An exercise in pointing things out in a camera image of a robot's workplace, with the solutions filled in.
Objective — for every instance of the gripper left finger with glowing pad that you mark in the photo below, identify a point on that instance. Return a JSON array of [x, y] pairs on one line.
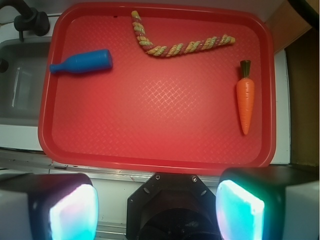
[[48, 207]]

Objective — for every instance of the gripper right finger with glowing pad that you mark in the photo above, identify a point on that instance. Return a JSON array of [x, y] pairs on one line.
[[269, 203]]

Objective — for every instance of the blue toy bottle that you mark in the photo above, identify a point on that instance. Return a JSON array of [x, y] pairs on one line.
[[84, 62]]

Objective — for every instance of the orange toy carrot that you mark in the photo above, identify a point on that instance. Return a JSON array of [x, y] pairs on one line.
[[245, 93]]

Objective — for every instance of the grey sink basin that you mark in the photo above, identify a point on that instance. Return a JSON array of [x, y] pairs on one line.
[[21, 83]]

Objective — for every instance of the red plastic tray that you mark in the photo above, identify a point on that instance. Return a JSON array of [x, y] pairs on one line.
[[169, 103]]

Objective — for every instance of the black faucet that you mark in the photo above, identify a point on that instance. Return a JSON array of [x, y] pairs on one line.
[[29, 18]]

